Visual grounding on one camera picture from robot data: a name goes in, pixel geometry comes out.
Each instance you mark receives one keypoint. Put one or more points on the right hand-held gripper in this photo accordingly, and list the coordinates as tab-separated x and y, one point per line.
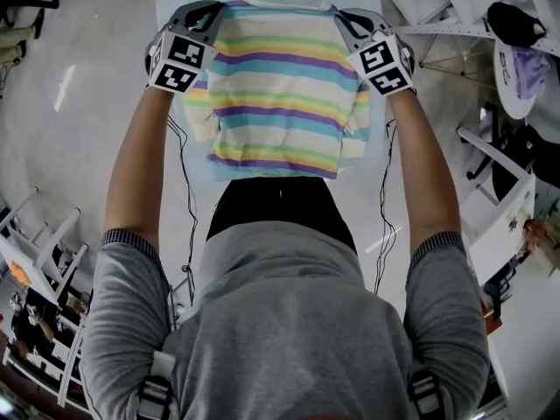
385	68

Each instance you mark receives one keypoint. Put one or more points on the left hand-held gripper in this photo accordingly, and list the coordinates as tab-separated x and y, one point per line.
179	64

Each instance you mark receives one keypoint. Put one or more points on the pastel striped shirt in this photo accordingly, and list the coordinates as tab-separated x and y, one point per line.
280	81

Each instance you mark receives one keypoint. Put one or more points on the person's right forearm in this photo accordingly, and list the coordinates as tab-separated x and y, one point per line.
424	169

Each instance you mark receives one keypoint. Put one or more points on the person's left forearm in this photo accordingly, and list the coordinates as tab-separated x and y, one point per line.
135	169

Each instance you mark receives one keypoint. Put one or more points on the yellow metal table legs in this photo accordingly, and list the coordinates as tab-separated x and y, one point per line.
450	66

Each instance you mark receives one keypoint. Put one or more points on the black-rimmed glasses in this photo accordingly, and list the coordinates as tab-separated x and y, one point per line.
504	70

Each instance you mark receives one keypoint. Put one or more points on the black hanging cap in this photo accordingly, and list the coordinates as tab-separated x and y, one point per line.
512	24

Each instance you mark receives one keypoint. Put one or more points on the crumpled purple cloth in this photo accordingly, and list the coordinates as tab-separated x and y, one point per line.
529	72

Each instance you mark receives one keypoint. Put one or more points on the round white side table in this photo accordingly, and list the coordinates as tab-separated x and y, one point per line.
520	108

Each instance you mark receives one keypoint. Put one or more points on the person's black trousers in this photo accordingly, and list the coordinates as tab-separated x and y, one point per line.
280	204

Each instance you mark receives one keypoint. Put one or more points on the black office chair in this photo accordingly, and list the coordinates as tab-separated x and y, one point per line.
516	160

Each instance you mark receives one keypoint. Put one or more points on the white square stool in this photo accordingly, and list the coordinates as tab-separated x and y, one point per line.
503	230

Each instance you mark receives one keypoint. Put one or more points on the person's grey sweatshirt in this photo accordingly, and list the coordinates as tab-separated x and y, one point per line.
284	322

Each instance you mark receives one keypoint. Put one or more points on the orange sheet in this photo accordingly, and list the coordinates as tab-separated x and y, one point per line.
19	274

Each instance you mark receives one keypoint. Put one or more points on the orange box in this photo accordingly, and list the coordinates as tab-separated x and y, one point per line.
492	317

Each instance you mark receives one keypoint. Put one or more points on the white cluttered shelf unit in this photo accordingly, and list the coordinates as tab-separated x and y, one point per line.
57	366

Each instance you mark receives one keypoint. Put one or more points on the white frame stand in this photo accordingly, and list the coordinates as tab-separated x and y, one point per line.
44	252

